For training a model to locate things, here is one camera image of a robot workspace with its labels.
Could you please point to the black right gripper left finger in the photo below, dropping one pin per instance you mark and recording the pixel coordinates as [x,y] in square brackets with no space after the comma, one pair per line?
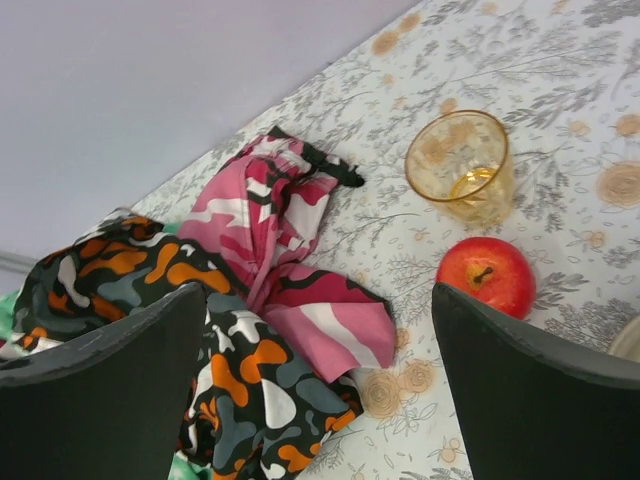
[108,404]

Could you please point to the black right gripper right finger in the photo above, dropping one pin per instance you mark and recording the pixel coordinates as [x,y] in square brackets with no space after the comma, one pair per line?
[530,404]

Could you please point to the green tie-dye cloth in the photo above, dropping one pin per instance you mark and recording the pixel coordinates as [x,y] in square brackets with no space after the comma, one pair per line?
[98,355]

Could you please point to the orange grey camouflage cloth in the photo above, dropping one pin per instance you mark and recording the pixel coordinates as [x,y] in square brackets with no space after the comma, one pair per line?
[256,409]

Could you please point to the pink camouflage cloth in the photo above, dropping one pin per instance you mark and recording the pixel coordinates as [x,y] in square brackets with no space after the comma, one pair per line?
[261,213]

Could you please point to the beige metal bowl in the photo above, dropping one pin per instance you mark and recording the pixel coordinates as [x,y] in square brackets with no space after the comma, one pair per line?
[626,344]

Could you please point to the red apple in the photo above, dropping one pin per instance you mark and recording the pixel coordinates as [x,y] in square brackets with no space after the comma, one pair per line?
[492,271]

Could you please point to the floral patterned table mat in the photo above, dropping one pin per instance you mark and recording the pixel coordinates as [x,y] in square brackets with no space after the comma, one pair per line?
[563,79]

